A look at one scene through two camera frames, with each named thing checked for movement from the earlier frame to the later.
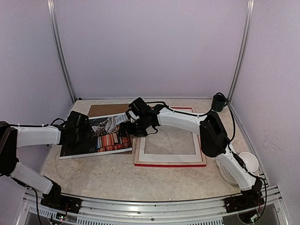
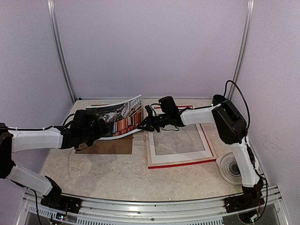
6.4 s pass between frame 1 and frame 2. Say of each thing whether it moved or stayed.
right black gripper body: moved
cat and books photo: moved
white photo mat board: moved
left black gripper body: stayed
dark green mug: stayed
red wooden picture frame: moved
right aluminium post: stayed
